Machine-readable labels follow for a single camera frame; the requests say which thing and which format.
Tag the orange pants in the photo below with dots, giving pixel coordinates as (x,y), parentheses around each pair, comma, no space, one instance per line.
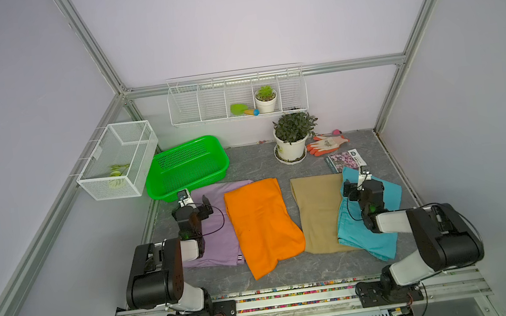
(264,229)

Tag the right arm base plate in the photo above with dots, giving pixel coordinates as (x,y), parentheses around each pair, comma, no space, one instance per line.
(376,294)

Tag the white wire side basket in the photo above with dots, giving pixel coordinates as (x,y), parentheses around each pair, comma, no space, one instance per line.
(133,143)

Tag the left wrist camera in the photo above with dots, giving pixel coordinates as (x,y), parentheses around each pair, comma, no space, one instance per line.
(184,198)

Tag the green toy shovel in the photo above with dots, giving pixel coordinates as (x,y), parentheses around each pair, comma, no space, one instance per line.
(243,109)

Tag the teal pants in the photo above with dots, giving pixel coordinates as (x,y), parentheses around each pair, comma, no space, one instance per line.
(352,232)

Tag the tan pants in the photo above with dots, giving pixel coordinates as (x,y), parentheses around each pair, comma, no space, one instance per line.
(319,199)

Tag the flower seed packet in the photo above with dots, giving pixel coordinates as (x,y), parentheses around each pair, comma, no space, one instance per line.
(351,159)

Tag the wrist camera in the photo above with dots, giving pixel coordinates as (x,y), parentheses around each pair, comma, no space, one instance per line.
(184,198)
(364,175)

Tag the green plastic basket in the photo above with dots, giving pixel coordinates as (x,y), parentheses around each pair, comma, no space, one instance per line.
(191,165)

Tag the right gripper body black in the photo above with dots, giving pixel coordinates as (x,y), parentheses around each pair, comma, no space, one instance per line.
(354,192)

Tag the purple pants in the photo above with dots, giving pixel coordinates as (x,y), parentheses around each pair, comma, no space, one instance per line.
(221,244)

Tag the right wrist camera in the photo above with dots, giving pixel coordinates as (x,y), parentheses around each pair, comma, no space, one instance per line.
(364,175)

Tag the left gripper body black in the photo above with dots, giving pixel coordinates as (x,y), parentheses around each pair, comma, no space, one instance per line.
(200,208)

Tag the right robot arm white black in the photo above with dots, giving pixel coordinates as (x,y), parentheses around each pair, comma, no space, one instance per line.
(444,238)

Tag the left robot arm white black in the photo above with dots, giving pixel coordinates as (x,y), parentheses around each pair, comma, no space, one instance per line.
(156,276)

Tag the green item in side basket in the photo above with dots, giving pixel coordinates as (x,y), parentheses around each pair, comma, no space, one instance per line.
(117,176)

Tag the white wire wall shelf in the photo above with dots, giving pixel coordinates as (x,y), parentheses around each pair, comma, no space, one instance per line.
(208,98)

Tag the small potted plant white pot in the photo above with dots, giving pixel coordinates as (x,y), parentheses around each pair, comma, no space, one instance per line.
(265,99)

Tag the large potted plant white pot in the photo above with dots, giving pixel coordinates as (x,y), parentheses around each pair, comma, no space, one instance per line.
(291,132)

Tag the orange white work gloves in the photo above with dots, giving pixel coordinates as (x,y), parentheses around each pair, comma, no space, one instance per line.
(324,145)

